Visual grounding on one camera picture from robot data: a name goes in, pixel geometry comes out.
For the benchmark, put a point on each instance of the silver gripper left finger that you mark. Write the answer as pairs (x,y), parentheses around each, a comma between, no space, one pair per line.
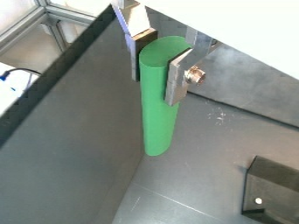
(140,34)

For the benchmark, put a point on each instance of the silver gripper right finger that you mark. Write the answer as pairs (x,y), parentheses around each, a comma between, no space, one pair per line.
(183,71)

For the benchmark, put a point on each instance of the green oval cylinder peg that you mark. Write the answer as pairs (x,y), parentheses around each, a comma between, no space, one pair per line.
(159,115)

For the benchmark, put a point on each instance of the black curved plastic stand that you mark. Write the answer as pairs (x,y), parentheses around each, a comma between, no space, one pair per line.
(271,192)

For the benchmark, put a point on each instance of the aluminium frame profile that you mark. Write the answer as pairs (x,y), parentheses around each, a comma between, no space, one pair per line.
(47,13)

